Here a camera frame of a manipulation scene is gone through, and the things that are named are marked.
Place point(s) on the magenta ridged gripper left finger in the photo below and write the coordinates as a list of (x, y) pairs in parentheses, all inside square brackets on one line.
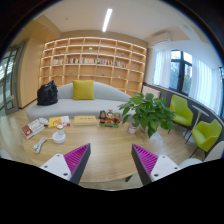
[(69, 166)]

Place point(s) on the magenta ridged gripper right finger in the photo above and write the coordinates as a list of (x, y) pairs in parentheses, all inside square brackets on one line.
[(151, 167)]

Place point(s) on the white round socket base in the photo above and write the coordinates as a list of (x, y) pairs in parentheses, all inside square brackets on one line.
[(59, 138)]

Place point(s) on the round wooden table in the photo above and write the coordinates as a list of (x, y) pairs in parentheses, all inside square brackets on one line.
[(110, 157)]

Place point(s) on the yellow and white book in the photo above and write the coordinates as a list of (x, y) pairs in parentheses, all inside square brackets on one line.
[(62, 120)]

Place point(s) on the yellow box book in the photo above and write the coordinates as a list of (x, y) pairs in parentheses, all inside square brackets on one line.
[(85, 120)]

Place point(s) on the green potted plant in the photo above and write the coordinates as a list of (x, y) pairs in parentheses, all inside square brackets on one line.
[(148, 112)]

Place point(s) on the green chair far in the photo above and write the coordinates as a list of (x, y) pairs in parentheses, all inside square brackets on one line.
[(182, 114)]

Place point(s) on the green chair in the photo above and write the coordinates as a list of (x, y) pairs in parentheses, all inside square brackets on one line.
[(206, 134), (182, 114)]

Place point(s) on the colourful figurine set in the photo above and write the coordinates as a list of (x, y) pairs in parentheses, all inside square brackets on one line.
[(109, 119)]

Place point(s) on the green chair near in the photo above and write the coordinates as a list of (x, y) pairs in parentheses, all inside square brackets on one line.
[(206, 134)]

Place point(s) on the white chair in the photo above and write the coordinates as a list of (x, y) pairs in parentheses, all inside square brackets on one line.
[(216, 153)]

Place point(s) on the black bag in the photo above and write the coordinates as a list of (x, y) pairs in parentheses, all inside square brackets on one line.
[(47, 94)]

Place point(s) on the yellow cushion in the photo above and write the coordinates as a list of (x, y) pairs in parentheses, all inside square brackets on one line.
[(83, 90)]

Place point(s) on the grey curved sofa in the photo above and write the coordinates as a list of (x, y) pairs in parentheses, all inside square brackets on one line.
[(106, 98)]

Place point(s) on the white curtain right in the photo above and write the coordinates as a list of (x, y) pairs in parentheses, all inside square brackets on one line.
[(206, 85)]

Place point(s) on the white curtain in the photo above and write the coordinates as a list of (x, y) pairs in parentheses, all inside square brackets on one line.
[(206, 85), (162, 68)]

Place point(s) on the wooden bookshelf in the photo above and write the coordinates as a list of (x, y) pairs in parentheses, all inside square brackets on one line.
[(113, 62)]

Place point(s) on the white curtain left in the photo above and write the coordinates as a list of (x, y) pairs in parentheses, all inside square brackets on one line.
[(162, 68)]

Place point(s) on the glass door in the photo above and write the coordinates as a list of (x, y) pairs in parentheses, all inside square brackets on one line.
[(9, 68)]

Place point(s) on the white air conditioner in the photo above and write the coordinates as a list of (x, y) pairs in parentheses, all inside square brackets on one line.
[(161, 38)]

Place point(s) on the ceiling light strip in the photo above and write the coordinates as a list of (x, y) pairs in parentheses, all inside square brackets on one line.
[(106, 20)]

